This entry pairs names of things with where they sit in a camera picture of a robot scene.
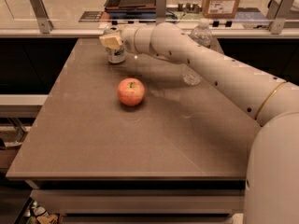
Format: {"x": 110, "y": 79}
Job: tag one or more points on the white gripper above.
{"x": 128, "y": 40}

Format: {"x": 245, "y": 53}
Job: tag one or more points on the white green 7up can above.
{"x": 115, "y": 56}

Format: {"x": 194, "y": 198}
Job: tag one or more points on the middle metal glass bracket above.
{"x": 160, "y": 11}

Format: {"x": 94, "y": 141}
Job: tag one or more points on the cardboard box with label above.
{"x": 219, "y": 9}

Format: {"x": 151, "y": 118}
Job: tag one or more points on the metal glass bracket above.
{"x": 43, "y": 21}
{"x": 160, "y": 11}
{"x": 277, "y": 14}

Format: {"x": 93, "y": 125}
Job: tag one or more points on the dark open tray box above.
{"x": 131, "y": 9}

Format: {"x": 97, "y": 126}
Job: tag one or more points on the left metal glass bracket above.
{"x": 43, "y": 21}

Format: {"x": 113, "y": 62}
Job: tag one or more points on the red apple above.
{"x": 131, "y": 91}

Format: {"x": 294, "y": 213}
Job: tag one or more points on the brown table with shelf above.
{"x": 182, "y": 152}

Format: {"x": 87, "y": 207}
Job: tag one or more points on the right metal glass bracket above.
{"x": 277, "y": 14}

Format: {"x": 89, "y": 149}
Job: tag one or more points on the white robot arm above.
{"x": 272, "y": 181}

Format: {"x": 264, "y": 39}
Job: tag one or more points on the clear plastic water bottle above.
{"x": 202, "y": 35}

